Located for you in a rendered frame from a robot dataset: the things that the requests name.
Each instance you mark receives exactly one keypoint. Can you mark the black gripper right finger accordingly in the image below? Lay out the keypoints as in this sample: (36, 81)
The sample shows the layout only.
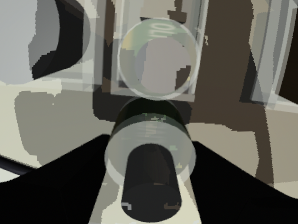
(226, 194)

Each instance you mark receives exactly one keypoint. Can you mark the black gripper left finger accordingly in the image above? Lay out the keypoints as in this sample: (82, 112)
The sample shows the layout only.
(61, 192)

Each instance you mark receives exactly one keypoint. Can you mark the orange rectangular block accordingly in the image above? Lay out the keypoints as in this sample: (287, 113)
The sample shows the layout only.
(289, 87)

